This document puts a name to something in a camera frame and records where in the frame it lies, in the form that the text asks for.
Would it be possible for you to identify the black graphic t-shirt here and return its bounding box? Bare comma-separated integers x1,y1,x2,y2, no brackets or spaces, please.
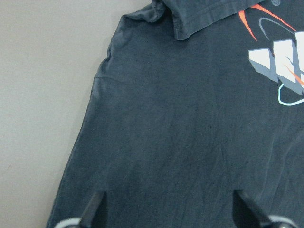
47,0,304,228

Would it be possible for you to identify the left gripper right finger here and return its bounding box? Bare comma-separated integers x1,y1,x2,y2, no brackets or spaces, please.
232,190,273,228

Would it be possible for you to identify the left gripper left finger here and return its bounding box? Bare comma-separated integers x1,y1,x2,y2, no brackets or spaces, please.
79,191,106,228

